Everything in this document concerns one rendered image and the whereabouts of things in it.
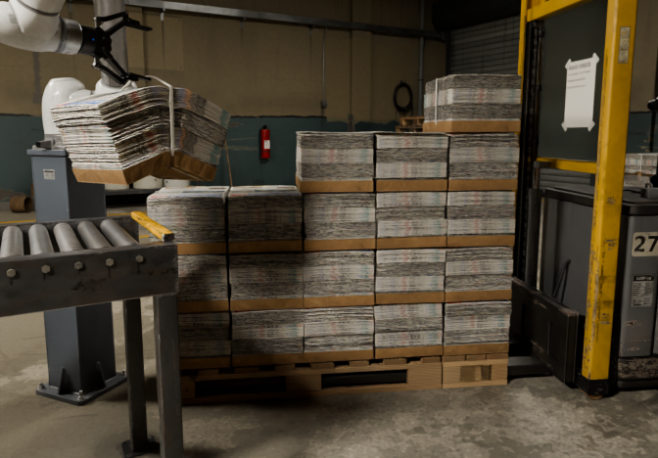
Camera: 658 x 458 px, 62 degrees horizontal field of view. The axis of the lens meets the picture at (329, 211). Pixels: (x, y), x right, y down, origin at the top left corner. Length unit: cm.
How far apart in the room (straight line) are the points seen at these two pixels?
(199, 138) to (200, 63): 743
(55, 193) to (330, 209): 106
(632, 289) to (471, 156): 83
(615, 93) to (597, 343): 96
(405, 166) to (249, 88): 728
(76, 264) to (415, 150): 134
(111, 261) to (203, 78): 783
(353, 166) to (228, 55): 724
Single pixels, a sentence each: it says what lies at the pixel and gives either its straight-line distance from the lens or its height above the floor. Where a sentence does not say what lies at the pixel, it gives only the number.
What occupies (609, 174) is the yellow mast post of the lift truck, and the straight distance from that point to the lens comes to 231.
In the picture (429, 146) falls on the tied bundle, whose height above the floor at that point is 101.
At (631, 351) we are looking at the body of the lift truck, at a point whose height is 19.
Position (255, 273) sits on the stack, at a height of 52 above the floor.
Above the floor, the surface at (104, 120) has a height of 110.
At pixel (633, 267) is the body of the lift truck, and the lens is 248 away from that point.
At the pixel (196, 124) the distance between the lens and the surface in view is 167.
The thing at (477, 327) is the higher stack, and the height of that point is 26.
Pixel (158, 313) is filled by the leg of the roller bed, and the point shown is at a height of 64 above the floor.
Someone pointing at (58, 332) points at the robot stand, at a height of 27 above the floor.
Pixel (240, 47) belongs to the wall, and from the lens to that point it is 934.
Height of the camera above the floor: 107
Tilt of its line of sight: 8 degrees down
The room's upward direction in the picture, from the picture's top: straight up
